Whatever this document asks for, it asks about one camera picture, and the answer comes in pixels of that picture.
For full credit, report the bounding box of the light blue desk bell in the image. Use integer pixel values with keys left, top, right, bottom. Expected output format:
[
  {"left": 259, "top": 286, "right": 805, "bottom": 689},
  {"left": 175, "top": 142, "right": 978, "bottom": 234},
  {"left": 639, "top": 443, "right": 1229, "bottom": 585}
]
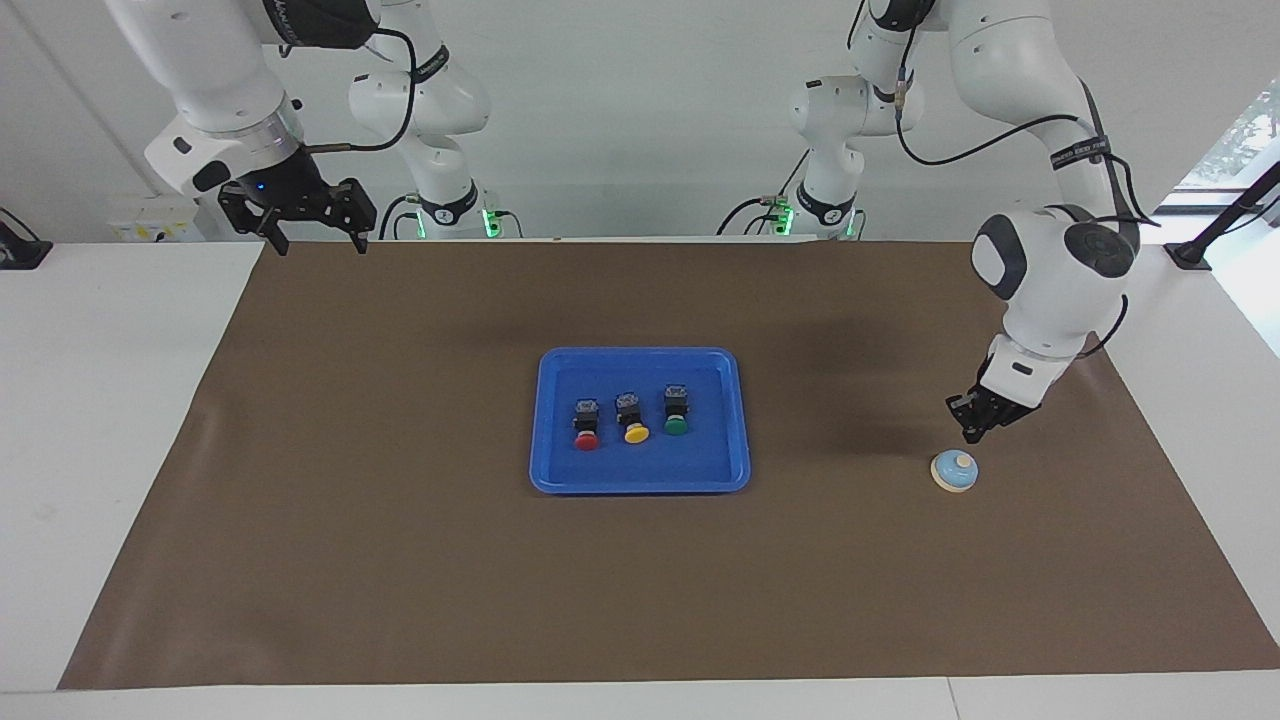
[{"left": 930, "top": 449, "right": 980, "bottom": 495}]

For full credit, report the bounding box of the yellow push button switch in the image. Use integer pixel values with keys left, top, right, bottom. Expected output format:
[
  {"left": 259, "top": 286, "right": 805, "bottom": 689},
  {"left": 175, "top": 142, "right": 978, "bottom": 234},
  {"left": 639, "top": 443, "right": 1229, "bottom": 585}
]
[{"left": 614, "top": 392, "right": 652, "bottom": 445}]

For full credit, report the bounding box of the blue plastic tray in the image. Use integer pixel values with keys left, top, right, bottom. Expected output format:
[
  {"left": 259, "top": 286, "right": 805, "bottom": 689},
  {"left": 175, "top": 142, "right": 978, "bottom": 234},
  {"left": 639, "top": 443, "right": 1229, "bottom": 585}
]
[{"left": 529, "top": 347, "right": 752, "bottom": 496}]

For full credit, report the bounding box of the window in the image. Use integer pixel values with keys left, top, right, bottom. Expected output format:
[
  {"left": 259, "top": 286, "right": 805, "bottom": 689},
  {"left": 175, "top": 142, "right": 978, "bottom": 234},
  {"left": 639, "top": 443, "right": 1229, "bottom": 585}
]
[{"left": 1175, "top": 80, "right": 1280, "bottom": 196}]

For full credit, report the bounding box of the brown table mat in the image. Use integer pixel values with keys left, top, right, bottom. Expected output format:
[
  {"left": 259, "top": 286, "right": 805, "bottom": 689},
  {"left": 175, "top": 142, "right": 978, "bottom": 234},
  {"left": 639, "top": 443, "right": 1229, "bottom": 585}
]
[{"left": 58, "top": 238, "right": 1280, "bottom": 691}]

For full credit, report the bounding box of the black base power cable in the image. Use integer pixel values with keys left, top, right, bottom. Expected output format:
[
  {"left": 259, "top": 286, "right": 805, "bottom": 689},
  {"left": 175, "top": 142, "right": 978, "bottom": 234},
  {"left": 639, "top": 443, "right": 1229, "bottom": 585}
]
[
  {"left": 716, "top": 150, "right": 811, "bottom": 238},
  {"left": 378, "top": 193, "right": 421, "bottom": 241}
]

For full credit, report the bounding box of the white wall socket box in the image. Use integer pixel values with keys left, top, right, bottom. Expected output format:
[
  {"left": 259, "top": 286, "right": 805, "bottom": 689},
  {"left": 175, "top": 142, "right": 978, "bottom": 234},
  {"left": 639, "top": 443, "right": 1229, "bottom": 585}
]
[{"left": 108, "top": 194, "right": 206, "bottom": 243}]

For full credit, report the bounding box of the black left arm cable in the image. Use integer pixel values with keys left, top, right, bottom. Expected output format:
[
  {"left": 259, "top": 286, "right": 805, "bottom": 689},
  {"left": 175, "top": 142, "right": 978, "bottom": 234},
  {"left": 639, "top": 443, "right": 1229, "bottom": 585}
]
[{"left": 895, "top": 60, "right": 1163, "bottom": 359}]

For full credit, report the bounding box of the black camera stand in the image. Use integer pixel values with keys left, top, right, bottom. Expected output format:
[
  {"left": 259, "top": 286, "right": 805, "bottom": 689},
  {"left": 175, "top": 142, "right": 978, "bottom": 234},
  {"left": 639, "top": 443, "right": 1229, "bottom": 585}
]
[{"left": 1165, "top": 160, "right": 1280, "bottom": 271}]

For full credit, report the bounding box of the black clamp mount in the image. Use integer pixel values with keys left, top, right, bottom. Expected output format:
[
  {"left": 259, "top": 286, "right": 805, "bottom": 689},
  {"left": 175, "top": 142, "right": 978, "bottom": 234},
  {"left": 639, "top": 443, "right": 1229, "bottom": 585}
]
[{"left": 0, "top": 207, "right": 53, "bottom": 271}]

